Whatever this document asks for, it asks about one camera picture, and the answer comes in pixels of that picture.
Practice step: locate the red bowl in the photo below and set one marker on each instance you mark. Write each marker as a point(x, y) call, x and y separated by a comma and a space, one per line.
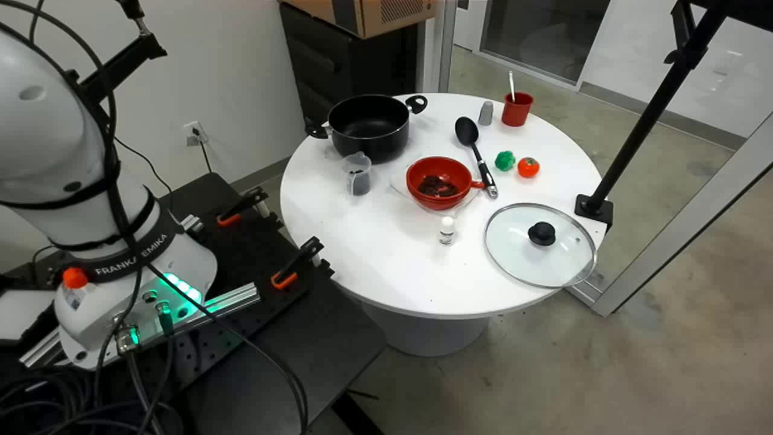
point(440, 181)

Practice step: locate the small white bottle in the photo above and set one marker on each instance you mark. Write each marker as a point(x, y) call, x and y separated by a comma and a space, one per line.
point(449, 229)

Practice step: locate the white round table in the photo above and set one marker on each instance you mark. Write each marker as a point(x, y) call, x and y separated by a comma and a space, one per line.
point(386, 248)

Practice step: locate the black cooking pot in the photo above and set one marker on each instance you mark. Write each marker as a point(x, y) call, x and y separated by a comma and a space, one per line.
point(370, 123)

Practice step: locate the black orange clamp front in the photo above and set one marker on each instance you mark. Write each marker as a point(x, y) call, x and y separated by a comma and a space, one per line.
point(289, 273)

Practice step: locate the black orange clamp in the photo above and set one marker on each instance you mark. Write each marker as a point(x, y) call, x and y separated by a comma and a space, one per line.
point(289, 273)
point(253, 199)

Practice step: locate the black ladle spoon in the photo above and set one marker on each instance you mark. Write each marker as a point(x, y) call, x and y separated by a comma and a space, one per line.
point(468, 133)

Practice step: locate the green toy vegetable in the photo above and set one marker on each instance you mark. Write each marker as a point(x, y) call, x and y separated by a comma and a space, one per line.
point(506, 159)

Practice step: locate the grey salt shaker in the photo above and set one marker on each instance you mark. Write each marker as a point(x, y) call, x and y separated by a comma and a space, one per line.
point(486, 113)

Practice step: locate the orange toy tomato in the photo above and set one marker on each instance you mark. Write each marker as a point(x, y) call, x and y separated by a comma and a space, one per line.
point(528, 168)

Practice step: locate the glass pot lid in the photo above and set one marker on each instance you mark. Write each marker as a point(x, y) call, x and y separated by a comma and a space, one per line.
point(541, 244)

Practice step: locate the black orange clamp rear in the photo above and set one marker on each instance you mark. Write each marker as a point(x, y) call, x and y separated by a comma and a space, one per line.
point(253, 199)

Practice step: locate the black cabinet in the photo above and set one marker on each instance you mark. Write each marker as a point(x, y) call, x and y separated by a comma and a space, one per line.
point(332, 63)

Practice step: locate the black breadboard mounting plate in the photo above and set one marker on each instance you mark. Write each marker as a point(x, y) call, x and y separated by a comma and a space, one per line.
point(285, 360)

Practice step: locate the red cup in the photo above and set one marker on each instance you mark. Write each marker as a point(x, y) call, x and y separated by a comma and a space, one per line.
point(519, 110)

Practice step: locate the cardboard box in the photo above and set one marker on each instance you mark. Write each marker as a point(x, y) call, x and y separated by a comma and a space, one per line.
point(369, 18)

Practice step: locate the black tripod stand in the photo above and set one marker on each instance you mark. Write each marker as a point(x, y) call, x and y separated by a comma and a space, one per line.
point(695, 28)

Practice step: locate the wall power outlet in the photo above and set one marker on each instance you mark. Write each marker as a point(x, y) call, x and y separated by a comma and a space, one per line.
point(195, 133)

